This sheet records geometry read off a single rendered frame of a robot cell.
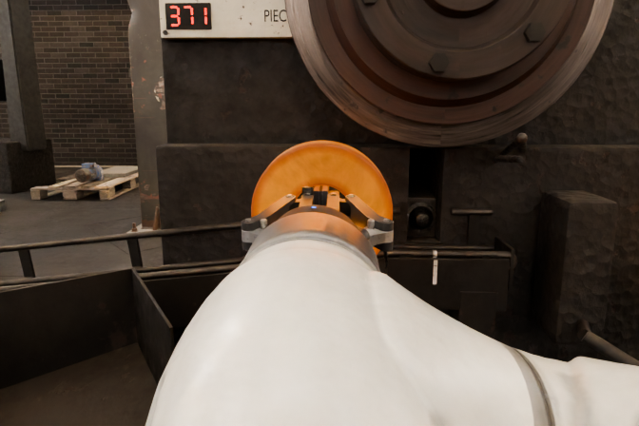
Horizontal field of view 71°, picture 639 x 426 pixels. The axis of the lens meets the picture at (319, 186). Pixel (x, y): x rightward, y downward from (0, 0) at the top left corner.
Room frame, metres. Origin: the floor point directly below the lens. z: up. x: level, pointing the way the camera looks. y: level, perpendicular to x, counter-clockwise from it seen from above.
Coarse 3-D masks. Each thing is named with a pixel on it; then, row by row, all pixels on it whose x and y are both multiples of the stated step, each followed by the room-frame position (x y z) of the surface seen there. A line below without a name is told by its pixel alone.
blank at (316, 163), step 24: (312, 144) 0.47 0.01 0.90; (336, 144) 0.48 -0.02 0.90; (288, 168) 0.47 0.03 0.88; (312, 168) 0.47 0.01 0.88; (336, 168) 0.47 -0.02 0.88; (360, 168) 0.47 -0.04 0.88; (264, 192) 0.47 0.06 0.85; (288, 192) 0.47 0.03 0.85; (360, 192) 0.47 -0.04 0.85; (384, 192) 0.47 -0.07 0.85; (384, 216) 0.47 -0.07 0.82
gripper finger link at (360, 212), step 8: (352, 200) 0.42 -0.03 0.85; (360, 200) 0.42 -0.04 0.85; (352, 208) 0.41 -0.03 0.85; (360, 208) 0.39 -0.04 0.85; (368, 208) 0.39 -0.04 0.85; (352, 216) 0.41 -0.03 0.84; (360, 216) 0.39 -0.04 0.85; (368, 216) 0.37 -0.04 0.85; (376, 216) 0.37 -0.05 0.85; (360, 224) 0.39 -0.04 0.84; (376, 224) 0.36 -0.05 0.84; (384, 224) 0.35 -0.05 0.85; (392, 224) 0.35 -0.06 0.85; (384, 248) 0.35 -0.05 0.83; (392, 248) 0.35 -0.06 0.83
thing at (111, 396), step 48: (48, 288) 0.54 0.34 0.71; (96, 288) 0.56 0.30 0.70; (144, 288) 0.52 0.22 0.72; (0, 336) 0.51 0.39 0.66; (48, 336) 0.53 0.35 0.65; (96, 336) 0.56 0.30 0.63; (144, 336) 0.54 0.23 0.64; (0, 384) 0.50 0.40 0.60; (48, 384) 0.50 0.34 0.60; (96, 384) 0.50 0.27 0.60; (144, 384) 0.49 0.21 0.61
